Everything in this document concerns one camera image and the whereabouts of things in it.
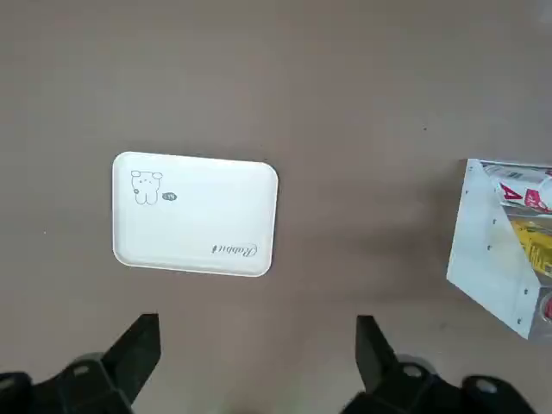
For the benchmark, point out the clear acrylic tiered shelf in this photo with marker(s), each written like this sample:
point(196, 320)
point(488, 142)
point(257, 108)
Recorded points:
point(474, 259)

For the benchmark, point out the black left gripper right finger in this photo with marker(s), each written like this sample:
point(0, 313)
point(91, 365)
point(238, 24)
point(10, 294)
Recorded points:
point(388, 388)

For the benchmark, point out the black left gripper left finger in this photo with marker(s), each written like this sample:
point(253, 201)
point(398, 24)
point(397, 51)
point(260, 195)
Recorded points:
point(108, 379)

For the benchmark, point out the yellow pear drink bottle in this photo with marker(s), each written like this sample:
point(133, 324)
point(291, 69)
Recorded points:
point(535, 250)

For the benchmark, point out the white rabbit print tray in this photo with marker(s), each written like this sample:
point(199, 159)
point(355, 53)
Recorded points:
point(194, 215)

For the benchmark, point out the white bottle pink cap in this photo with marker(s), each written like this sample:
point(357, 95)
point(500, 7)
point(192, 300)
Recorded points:
point(530, 194)

